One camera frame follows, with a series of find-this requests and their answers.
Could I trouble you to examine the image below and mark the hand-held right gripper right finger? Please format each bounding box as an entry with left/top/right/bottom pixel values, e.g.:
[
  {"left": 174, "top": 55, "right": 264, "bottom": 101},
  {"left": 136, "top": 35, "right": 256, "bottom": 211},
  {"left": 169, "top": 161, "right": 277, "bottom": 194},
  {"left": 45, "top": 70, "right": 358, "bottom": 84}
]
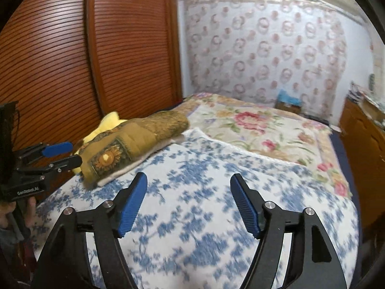
[{"left": 230, "top": 173, "right": 348, "bottom": 289}]

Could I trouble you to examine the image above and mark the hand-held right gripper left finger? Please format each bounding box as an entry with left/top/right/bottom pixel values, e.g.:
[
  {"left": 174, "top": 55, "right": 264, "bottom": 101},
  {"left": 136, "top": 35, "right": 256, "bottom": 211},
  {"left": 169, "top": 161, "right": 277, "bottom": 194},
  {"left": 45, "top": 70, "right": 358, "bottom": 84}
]
[{"left": 32, "top": 171, "right": 148, "bottom": 289}]

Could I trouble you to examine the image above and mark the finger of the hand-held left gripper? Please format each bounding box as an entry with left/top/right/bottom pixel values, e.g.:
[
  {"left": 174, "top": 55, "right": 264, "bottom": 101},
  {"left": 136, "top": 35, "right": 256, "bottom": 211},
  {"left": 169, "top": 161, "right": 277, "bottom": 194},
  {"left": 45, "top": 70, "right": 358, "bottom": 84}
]
[
  {"left": 16, "top": 141, "right": 73, "bottom": 164},
  {"left": 18, "top": 155, "right": 82, "bottom": 176}
]

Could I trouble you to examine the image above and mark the golden patterned shirt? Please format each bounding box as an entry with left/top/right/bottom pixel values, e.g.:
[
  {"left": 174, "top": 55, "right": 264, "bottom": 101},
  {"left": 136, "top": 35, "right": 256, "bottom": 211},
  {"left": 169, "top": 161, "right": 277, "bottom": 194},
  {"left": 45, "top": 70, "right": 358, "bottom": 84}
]
[{"left": 79, "top": 110, "right": 190, "bottom": 189}]

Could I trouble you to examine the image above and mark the person's left hand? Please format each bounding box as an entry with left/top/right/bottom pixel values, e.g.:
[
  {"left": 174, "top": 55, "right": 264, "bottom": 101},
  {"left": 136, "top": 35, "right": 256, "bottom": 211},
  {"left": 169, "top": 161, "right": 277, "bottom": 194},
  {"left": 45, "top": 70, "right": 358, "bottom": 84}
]
[{"left": 0, "top": 197, "right": 38, "bottom": 235}]

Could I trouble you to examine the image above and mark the yellow plush toy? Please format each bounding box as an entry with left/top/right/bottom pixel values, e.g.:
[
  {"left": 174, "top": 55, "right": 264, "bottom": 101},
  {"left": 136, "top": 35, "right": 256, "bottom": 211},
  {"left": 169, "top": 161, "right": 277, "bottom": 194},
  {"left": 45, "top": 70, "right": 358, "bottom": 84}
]
[{"left": 72, "top": 112, "right": 128, "bottom": 175}]

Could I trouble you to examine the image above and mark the blue floral blanket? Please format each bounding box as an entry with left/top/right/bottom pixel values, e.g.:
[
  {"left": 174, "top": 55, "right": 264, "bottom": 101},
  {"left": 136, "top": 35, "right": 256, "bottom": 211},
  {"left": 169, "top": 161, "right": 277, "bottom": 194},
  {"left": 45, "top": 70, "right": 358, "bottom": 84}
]
[{"left": 32, "top": 128, "right": 360, "bottom": 289}]

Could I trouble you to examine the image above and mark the pink floral blanket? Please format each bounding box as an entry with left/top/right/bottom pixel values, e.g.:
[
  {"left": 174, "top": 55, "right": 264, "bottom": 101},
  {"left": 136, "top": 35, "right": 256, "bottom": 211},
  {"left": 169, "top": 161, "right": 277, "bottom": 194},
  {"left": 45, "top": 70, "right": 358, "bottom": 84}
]
[{"left": 176, "top": 93, "right": 352, "bottom": 197}]

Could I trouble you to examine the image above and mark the wooden louvered wardrobe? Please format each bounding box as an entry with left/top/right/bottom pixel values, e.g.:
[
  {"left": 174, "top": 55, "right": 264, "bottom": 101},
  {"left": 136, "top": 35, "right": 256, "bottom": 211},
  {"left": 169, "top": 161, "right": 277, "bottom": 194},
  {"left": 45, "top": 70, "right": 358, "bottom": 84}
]
[{"left": 0, "top": 0, "right": 184, "bottom": 193}]

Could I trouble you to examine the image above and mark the small brown box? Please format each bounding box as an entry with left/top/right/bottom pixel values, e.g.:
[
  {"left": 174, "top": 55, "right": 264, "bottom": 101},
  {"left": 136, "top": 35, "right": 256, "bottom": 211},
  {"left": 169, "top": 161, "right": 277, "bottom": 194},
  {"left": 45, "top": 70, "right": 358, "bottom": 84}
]
[{"left": 276, "top": 101, "right": 301, "bottom": 113}]

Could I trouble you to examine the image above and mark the long wooden cabinet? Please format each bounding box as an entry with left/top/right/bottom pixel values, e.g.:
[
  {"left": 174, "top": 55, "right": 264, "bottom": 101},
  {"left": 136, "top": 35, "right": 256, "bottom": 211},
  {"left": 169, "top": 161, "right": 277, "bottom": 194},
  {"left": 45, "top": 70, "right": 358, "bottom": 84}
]
[{"left": 340, "top": 96, "right": 385, "bottom": 214}]

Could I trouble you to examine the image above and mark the stack of books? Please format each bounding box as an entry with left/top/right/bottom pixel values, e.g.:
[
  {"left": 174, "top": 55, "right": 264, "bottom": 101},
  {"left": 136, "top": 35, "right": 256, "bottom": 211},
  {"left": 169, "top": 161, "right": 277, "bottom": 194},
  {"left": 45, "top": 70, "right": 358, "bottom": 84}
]
[{"left": 349, "top": 81, "right": 366, "bottom": 101}]

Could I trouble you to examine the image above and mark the ring patterned curtain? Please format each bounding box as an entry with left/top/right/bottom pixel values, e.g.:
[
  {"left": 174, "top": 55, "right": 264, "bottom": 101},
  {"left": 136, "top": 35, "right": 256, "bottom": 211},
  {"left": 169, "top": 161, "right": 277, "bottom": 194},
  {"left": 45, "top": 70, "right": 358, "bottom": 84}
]
[{"left": 179, "top": 0, "right": 348, "bottom": 118}]

